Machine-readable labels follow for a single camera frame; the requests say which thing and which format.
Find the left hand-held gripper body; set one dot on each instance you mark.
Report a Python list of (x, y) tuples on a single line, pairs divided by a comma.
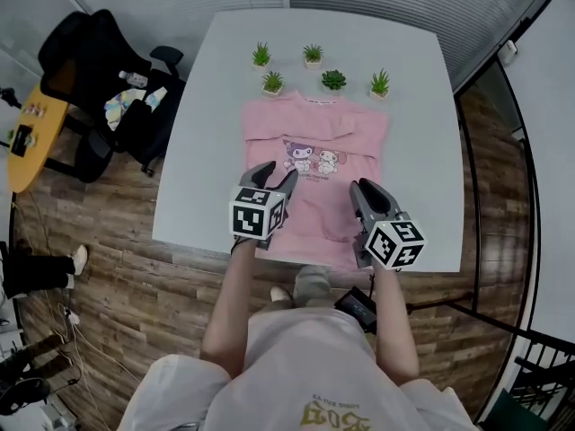
[(247, 218)]

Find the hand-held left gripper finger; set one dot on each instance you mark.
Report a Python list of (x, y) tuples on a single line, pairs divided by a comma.
[(256, 175), (289, 184)]

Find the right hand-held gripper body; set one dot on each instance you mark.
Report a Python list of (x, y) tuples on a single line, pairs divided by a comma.
[(395, 240)]

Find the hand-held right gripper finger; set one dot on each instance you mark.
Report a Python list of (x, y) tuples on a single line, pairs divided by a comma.
[(384, 204), (359, 204)]

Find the pink cartoon print sweatshirt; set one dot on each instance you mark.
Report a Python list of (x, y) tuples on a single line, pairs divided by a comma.
[(323, 213)]

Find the person's right forearm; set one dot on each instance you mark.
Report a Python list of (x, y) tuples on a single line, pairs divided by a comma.
[(395, 330)]

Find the person's left forearm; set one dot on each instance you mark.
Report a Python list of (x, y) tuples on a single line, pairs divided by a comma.
[(229, 317)]

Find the person's white t-shirt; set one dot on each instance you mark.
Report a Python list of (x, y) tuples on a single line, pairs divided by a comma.
[(305, 366)]

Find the black waist battery pack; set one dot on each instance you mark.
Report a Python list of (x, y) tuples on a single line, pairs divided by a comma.
[(355, 308)]

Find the person's left shoe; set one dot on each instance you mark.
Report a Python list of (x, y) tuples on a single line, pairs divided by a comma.
[(278, 293)]

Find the black metal whiteboard stand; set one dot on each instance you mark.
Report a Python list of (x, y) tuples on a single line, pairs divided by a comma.
[(449, 305)]

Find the person's grey trousers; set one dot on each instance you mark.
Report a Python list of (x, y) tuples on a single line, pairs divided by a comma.
[(312, 285)]

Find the spiky green potted plant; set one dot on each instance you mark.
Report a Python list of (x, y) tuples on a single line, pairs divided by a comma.
[(272, 82), (261, 54)]

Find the dark green succulent plant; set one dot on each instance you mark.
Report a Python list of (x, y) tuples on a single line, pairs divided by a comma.
[(333, 80)]

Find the tall spiky potted plant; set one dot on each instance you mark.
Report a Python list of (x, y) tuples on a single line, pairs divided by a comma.
[(380, 83)]

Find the small iridescent cloth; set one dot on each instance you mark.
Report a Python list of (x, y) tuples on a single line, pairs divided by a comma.
[(155, 98)]

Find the bushy green potted plant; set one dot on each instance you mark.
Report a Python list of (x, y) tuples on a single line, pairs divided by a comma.
[(313, 54)]

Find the large iridescent cloth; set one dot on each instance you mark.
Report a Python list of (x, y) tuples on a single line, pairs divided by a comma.
[(121, 106)]

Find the clear plastic water bottle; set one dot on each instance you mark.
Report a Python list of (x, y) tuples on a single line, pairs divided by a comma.
[(132, 77)]

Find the large whiteboard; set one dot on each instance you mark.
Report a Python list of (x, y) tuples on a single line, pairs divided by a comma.
[(552, 151)]

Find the black metal rack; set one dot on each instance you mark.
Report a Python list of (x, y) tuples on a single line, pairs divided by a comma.
[(548, 366)]

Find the white power strip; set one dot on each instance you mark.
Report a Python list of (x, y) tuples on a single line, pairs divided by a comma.
[(72, 317)]

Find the black office chair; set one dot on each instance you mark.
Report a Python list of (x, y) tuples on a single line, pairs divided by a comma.
[(90, 47)]

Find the dark green panel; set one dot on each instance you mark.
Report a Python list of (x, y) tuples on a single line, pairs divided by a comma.
[(521, 413)]

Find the yellow wooden round table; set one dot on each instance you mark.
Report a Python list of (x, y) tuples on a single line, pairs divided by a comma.
[(36, 169)]

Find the black round object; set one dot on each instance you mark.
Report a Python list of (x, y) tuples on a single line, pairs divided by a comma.
[(22, 395)]

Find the white wall box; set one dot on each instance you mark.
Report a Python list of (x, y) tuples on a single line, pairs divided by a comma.
[(509, 52)]

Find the black picture frame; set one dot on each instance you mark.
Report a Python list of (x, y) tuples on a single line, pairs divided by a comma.
[(20, 139)]

